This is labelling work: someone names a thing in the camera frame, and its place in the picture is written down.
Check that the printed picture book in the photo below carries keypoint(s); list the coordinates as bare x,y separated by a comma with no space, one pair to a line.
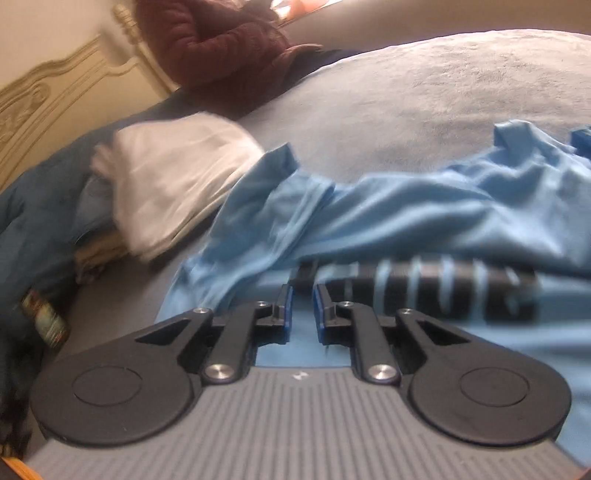
46,323

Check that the light blue printed t-shirt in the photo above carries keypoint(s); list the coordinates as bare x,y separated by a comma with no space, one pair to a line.
392,217

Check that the grey bed blanket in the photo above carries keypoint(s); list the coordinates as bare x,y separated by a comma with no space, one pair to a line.
415,101

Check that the folded blue jeans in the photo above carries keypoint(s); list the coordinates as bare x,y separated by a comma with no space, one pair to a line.
97,207

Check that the blue pillow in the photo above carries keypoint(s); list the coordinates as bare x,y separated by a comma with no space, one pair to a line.
37,221

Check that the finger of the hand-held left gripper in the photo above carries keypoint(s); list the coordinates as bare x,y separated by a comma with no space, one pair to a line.
582,143

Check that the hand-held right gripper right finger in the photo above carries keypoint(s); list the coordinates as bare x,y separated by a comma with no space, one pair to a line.
317,314

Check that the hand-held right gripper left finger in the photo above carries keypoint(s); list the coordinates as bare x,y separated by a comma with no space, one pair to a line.
287,314

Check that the white folded shirt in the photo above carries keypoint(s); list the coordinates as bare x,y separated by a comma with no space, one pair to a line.
175,184

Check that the folded beige pants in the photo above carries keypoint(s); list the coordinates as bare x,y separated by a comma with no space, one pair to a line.
101,258

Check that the cream carved headboard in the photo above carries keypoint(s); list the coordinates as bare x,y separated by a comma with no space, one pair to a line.
55,101

